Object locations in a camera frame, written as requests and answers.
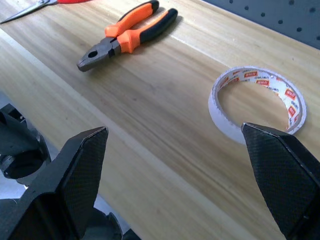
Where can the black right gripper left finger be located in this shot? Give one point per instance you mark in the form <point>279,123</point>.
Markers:
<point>62,190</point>

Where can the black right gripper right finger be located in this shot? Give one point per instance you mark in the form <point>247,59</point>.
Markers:
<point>285,180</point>

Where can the white tape roll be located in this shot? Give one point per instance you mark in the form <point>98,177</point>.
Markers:
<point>220,120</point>

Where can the orange and black pliers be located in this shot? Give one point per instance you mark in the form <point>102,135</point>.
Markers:
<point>130,40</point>

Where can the dark grey pegboard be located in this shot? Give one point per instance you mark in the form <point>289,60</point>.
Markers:
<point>275,15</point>

